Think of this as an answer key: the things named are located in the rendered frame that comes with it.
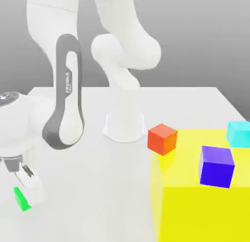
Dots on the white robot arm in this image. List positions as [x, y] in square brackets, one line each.
[121, 50]

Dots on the small blue cube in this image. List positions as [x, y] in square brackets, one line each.
[215, 169]

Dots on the small cyan cube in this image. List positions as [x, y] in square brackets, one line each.
[238, 135]

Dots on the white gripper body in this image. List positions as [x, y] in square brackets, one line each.
[32, 187]

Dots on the small green cube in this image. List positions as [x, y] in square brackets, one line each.
[21, 202]

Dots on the large yellow box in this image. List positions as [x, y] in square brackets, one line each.
[195, 206]

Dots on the small orange cube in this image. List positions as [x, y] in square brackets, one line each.
[160, 139]

